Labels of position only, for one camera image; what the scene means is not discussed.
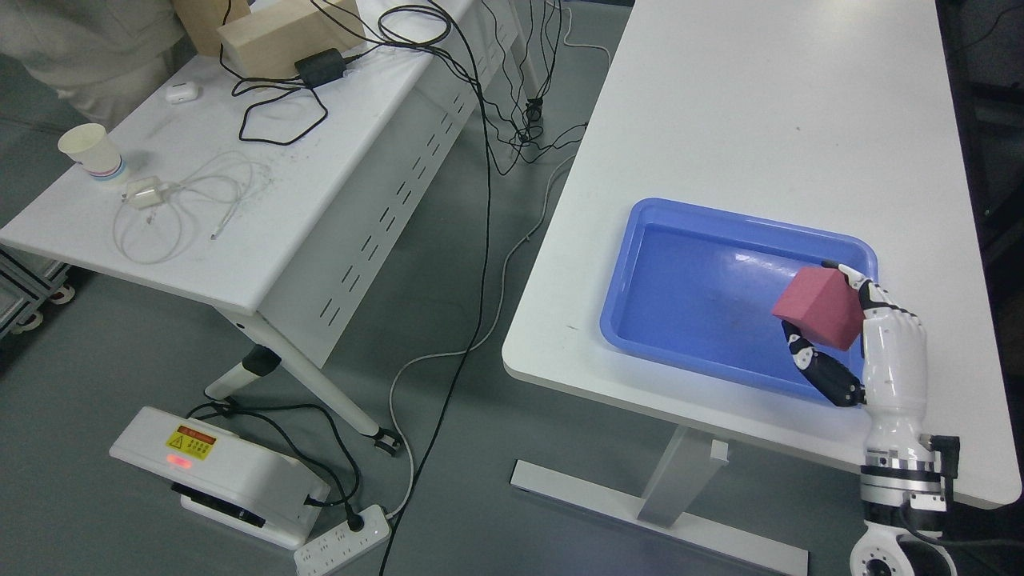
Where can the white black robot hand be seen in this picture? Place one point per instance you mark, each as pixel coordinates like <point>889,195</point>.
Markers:
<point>884,371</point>

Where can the pink foam block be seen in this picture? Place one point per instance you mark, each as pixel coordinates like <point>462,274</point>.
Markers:
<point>823,306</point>

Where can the blue plastic tray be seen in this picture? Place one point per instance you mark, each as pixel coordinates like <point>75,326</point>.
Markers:
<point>693,288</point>

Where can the white standing desk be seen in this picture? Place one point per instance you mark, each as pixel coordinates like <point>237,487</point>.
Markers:
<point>829,114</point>

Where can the white power strip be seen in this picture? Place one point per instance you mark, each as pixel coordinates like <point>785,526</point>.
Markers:
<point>329,552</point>

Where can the white folding table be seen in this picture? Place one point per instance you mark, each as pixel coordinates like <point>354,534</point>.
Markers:
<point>284,241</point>

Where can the black power adapter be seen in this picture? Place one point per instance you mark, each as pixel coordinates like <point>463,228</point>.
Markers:
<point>322,68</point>

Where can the white power supply unit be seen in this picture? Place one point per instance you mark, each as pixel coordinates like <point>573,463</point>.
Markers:
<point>238,483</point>

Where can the cardboard box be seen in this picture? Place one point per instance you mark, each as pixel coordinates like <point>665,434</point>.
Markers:
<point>268,42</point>

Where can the white earbuds case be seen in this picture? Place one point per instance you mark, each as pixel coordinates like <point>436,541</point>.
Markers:
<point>182,92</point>

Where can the paper cup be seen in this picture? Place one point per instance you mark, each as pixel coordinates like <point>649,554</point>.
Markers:
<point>91,148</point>

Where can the person in beige clothes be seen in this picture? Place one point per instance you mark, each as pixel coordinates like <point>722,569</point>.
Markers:
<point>104,58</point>

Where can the white charger with cable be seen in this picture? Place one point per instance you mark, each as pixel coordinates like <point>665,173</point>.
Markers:
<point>160,200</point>

